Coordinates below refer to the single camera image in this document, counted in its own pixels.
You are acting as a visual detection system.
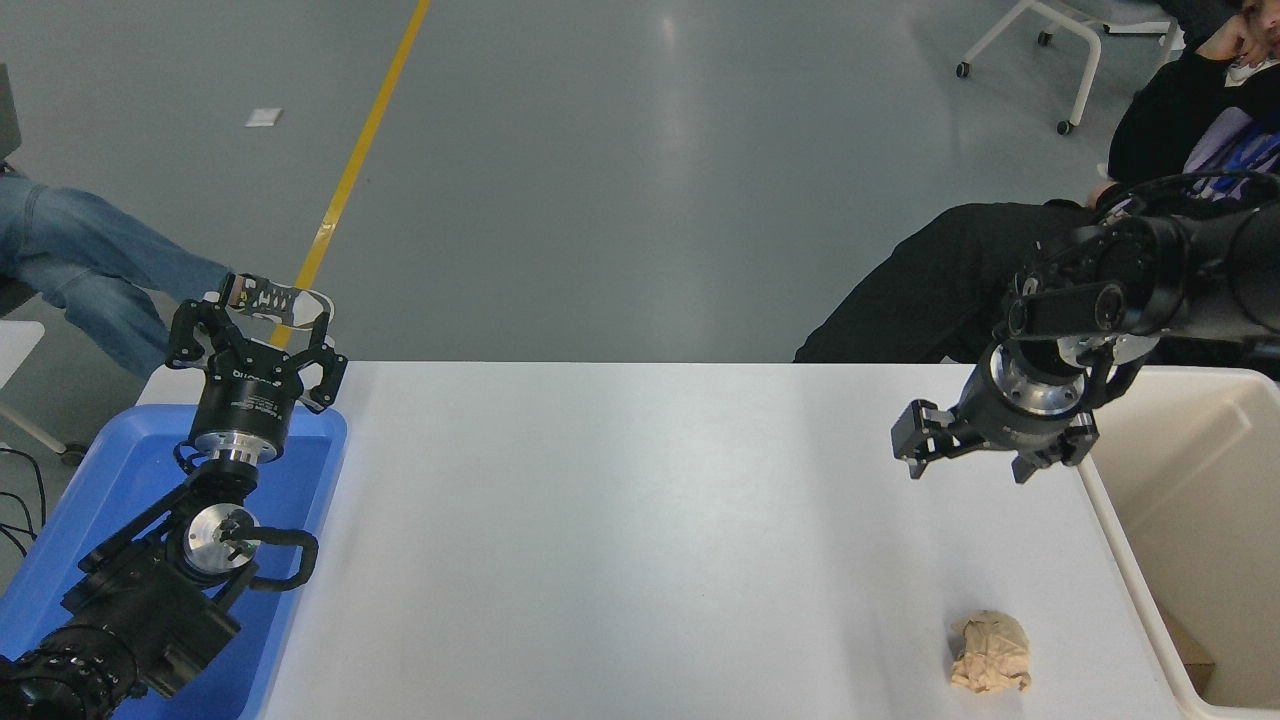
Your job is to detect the white side table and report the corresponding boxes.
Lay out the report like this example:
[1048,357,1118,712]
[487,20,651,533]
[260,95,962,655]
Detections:
[0,320,88,467]

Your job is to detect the person's hand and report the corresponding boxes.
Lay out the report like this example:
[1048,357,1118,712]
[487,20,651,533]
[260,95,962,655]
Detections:
[1209,11,1270,62]

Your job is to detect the brown cardboard piece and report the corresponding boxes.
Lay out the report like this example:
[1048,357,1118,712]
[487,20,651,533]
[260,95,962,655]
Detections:
[1160,605,1217,693]

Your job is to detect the white wheeled chair frame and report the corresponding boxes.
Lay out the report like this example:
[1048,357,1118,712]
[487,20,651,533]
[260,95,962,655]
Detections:
[955,0,1183,137]

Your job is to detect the blue plastic tray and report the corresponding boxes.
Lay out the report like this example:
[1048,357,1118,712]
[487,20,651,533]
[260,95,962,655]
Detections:
[0,403,349,720]

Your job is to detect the tan paper ball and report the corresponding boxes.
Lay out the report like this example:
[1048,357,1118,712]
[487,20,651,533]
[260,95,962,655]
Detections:
[948,609,1033,693]

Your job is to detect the large pale plastic bin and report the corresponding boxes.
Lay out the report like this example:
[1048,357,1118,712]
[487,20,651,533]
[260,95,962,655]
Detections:
[1075,368,1280,720]

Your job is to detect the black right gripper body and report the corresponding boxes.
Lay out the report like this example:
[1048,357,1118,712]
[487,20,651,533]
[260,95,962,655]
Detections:
[958,364,1088,454]

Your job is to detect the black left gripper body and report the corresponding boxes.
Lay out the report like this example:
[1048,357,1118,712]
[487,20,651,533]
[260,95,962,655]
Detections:
[190,340,310,443]

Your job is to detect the black floor cables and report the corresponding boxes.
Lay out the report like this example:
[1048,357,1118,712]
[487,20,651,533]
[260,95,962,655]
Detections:
[0,445,49,561]

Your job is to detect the person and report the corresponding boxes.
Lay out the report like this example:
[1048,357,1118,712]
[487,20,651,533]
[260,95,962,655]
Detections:
[0,175,337,379]
[1158,0,1243,23]
[795,0,1280,366]

